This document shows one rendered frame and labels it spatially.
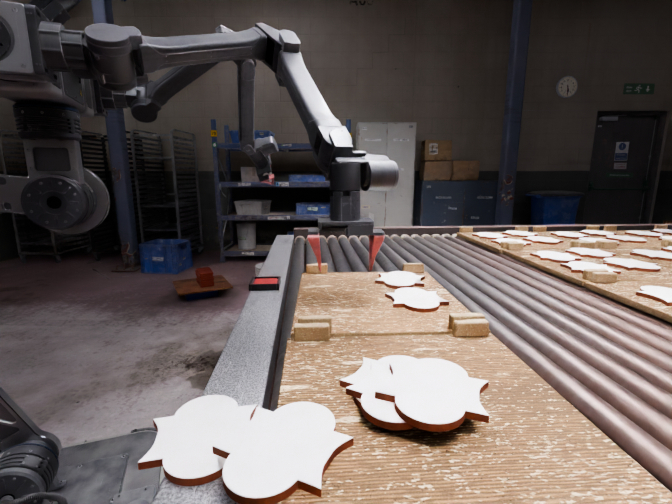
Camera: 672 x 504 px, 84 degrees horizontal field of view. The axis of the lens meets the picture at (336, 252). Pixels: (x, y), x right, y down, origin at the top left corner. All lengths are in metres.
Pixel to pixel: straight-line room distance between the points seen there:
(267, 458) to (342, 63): 5.87
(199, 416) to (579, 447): 0.41
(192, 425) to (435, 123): 5.84
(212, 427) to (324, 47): 5.88
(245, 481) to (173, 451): 0.11
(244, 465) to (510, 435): 0.27
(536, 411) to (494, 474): 0.13
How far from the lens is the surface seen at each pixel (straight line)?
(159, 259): 5.08
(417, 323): 0.72
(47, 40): 0.98
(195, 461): 0.45
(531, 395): 0.55
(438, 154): 5.65
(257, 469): 0.39
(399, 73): 6.13
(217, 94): 6.23
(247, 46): 1.06
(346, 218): 0.69
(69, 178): 1.21
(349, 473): 0.40
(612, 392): 0.66
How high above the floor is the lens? 1.20
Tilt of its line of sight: 12 degrees down
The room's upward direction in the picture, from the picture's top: straight up
